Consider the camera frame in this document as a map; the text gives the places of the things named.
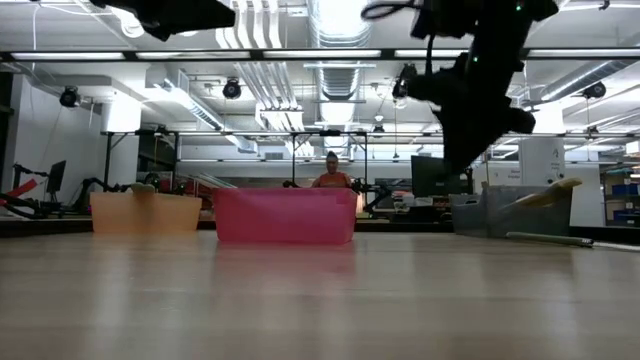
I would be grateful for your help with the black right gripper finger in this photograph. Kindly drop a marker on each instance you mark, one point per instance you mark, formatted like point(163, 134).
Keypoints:
point(465, 150)

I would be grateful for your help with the pink-red plastic bin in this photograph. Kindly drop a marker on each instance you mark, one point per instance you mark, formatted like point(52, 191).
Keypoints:
point(285, 215)

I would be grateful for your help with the black background robot arm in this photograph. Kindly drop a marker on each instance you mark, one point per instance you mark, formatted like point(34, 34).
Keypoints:
point(375, 192)
point(87, 192)

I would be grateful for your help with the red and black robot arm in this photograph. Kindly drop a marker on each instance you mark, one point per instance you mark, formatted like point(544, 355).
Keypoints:
point(25, 187)

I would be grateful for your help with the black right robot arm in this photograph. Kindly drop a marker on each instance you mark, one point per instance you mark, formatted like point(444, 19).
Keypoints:
point(500, 25)

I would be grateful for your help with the thin vertical pole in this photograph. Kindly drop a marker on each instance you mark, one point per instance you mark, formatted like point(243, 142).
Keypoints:
point(486, 170)

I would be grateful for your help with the large black computer monitor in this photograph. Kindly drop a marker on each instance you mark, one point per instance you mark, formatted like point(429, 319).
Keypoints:
point(430, 180)

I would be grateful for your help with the grey plastic bin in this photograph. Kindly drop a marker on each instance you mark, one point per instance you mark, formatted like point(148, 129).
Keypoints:
point(480, 215)

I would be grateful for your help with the white pillar with sign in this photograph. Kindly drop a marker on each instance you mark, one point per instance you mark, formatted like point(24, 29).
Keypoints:
point(542, 160)

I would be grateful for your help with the person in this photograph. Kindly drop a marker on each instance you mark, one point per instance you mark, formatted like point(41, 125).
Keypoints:
point(332, 179)

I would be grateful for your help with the shelf with blue bins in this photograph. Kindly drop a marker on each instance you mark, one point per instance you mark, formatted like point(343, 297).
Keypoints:
point(625, 190)

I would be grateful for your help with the small black monitor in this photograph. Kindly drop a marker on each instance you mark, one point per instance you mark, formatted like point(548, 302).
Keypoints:
point(56, 175)

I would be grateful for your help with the orange plastic bin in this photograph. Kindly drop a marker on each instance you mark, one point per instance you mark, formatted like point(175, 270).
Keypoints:
point(145, 215)

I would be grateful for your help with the black round camera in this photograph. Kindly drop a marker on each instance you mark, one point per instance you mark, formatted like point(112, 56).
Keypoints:
point(232, 90)
point(70, 97)
point(595, 90)
point(401, 85)

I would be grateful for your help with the white air duct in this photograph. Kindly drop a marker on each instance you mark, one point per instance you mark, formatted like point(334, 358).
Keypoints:
point(192, 105)

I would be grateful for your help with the black metal workstation frame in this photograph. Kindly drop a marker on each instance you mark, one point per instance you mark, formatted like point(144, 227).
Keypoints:
point(330, 133)

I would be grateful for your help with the silver ventilation duct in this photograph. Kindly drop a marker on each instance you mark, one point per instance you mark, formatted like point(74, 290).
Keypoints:
point(340, 82)

